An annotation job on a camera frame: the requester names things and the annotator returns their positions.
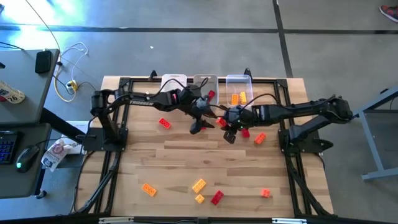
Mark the black computer mouse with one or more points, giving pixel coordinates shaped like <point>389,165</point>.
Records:
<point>27,158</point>

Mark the long amber toy brick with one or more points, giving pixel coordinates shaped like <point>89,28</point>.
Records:
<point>234,99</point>
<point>149,189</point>

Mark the clear plastic bin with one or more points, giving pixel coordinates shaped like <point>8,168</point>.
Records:
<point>239,84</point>

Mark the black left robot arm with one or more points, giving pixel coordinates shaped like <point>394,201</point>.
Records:
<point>140,102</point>

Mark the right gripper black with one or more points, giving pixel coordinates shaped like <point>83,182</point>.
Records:
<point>239,124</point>

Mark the black backlit keyboard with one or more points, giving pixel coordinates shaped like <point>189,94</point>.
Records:
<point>7,147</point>

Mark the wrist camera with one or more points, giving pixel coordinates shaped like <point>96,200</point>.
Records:
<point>238,112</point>
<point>202,101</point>

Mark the white numbered tag bag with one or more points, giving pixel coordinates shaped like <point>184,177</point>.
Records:
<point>12,95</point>

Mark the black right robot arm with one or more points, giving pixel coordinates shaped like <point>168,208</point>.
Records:
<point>295,112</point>

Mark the grey metal desk frame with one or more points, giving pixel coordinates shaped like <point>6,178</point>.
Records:
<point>372,149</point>

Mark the black table clamp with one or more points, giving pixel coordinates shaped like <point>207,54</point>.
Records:
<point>152,75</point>
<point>247,72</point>

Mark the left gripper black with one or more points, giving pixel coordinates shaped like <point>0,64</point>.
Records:
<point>199,119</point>

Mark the grey desk with keyboard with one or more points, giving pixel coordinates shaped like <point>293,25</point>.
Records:
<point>18,186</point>

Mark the white plastic bin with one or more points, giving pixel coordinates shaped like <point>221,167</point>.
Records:
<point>174,79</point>

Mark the silver metal bracket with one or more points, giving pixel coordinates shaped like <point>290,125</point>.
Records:
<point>289,221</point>
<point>115,220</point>

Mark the person's foot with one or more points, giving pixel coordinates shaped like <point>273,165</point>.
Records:
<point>390,12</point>

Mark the small square orange toy brick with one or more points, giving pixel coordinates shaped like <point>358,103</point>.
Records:
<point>265,193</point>

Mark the black desk leg bar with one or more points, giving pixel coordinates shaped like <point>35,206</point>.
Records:
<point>59,124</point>

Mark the small square yellow toy brick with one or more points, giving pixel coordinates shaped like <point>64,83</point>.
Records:
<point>199,198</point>

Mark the long yellow toy brick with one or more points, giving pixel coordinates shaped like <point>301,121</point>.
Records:
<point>243,97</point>
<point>199,185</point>

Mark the white printed snack packet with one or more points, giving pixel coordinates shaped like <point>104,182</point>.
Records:
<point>54,155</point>

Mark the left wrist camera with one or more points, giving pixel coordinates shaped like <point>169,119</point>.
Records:
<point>202,101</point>

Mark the white cardboard box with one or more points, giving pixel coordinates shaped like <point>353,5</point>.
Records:
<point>81,126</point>

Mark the yellow plug adapter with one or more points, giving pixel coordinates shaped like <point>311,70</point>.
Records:
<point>72,85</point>

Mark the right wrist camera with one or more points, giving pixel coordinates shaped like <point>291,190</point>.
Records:
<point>238,112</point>

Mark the grey office desk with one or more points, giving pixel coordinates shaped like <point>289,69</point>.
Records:
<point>25,68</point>

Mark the grey plastic bin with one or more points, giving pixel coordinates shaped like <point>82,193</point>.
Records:
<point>200,90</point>

